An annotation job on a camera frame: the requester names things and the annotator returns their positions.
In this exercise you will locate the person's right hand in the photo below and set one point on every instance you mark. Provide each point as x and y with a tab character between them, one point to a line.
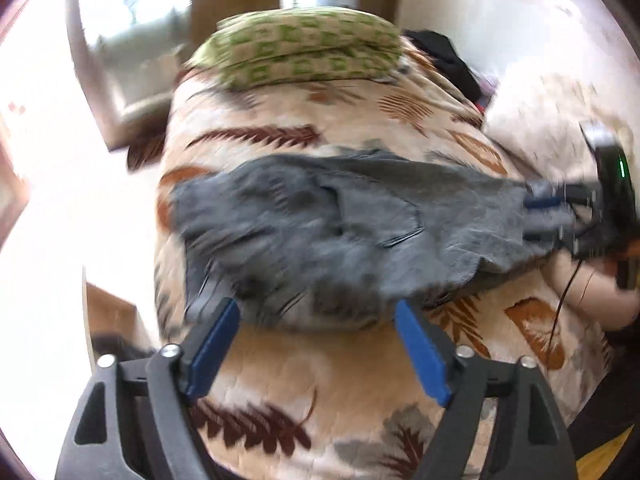
590	295

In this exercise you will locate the white patterned pillow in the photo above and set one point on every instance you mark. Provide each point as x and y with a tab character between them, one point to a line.
540	120

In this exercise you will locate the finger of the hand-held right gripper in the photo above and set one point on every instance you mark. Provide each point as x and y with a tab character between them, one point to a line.
542	203
542	235

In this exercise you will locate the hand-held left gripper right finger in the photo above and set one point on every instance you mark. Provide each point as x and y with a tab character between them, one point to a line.
420	350

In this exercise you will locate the window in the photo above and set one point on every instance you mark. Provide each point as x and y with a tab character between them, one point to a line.
130	35

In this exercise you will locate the leaf print blanket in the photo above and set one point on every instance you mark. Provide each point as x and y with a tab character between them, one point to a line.
300	360

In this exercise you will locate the black clothing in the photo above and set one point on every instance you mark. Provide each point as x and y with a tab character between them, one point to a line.
445	60

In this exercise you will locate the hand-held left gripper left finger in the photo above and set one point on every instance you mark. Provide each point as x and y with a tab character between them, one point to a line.
215	350

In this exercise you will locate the grey denim pants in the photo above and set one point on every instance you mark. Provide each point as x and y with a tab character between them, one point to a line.
300	220

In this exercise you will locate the wooden furniture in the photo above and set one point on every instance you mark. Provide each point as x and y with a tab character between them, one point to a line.
112	310

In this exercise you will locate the green checkered pillow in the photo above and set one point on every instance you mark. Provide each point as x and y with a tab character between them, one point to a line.
300	45

